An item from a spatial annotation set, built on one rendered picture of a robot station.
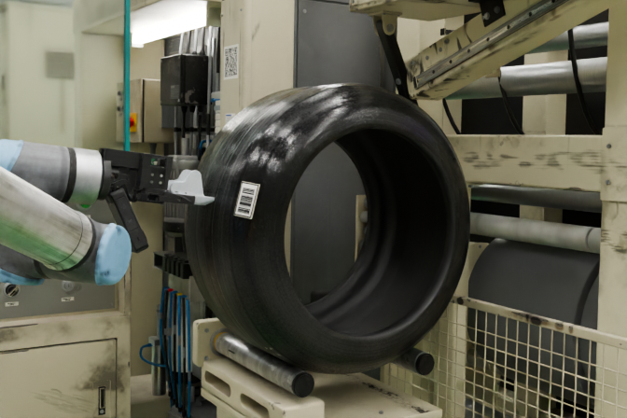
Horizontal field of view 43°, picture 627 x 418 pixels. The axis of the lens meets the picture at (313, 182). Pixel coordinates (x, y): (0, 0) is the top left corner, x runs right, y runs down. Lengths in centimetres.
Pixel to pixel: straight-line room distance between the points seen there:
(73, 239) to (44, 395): 94
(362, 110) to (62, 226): 60
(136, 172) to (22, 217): 35
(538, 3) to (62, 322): 128
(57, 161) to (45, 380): 84
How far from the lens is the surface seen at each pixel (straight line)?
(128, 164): 135
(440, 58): 182
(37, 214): 108
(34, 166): 128
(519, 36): 166
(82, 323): 202
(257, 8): 178
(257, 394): 153
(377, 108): 147
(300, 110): 141
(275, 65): 179
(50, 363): 202
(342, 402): 168
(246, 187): 135
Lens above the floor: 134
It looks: 3 degrees down
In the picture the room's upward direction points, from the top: 1 degrees clockwise
